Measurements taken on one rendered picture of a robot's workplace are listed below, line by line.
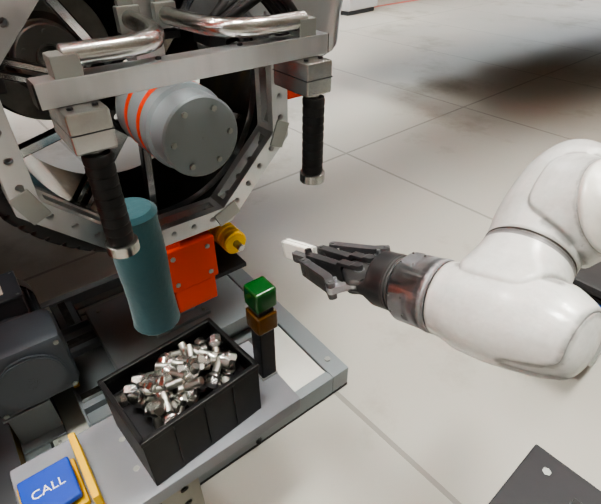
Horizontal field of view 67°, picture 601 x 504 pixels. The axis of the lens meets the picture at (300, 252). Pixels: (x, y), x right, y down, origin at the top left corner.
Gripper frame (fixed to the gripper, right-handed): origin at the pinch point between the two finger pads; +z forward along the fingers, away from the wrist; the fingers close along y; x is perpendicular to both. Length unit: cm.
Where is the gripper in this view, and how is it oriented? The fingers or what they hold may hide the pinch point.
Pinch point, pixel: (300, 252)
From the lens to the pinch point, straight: 72.3
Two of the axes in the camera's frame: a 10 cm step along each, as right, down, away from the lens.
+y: -7.4, 4.1, -5.4
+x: 1.8, 8.9, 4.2
